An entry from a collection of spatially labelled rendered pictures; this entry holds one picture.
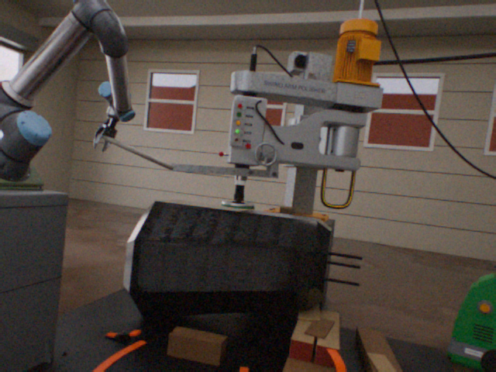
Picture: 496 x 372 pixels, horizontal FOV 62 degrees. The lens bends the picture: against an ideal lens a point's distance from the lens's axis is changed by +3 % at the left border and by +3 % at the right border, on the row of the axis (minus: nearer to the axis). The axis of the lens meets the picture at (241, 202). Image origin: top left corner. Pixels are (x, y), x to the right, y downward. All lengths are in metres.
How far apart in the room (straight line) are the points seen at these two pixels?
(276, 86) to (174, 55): 7.61
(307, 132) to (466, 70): 6.43
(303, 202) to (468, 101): 5.85
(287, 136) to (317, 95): 0.31
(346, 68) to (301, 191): 1.03
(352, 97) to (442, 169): 5.93
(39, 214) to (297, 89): 1.62
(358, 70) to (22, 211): 2.06
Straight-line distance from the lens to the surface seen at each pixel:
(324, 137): 2.87
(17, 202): 2.01
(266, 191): 8.77
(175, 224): 2.55
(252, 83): 2.58
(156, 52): 10.37
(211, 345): 2.29
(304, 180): 3.29
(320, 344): 2.22
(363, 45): 2.76
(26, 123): 2.02
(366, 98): 2.76
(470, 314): 2.98
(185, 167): 2.55
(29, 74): 2.07
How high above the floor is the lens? 1.03
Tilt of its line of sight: 4 degrees down
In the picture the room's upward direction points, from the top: 6 degrees clockwise
